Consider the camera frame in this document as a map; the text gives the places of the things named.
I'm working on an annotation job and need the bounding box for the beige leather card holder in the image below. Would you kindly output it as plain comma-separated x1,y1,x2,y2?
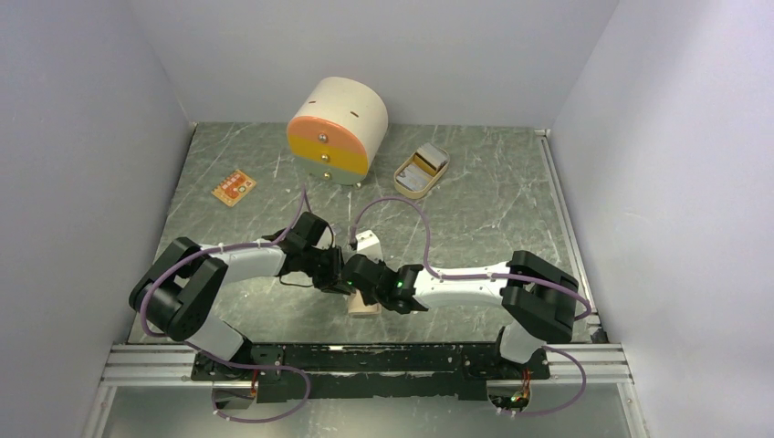
347,289,382,318

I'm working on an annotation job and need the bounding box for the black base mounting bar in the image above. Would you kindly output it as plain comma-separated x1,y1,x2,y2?
190,341,550,404

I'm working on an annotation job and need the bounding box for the round pastel drawer cabinet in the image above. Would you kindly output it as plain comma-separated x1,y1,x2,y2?
287,77,388,185

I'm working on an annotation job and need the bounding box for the beige oval card tray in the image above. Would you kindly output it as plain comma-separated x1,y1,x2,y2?
392,142,451,200

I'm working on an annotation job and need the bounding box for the stack of cards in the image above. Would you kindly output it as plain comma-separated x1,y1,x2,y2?
397,142,449,193

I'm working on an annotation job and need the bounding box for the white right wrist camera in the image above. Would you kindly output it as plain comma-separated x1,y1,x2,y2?
355,230,383,262

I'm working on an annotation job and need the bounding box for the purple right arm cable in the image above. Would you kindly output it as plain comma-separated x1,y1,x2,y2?
349,196,592,418

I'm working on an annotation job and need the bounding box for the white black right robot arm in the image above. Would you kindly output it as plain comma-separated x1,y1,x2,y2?
342,251,581,378

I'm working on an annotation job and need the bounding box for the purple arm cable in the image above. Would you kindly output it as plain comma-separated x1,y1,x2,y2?
139,185,313,424
349,196,592,418

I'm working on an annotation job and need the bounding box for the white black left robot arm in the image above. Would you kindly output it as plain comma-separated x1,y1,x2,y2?
129,212,354,380

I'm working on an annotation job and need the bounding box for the orange patterned card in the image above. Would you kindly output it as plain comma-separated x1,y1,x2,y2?
211,170,256,207

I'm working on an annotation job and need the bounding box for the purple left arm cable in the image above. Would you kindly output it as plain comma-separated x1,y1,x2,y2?
139,185,313,424

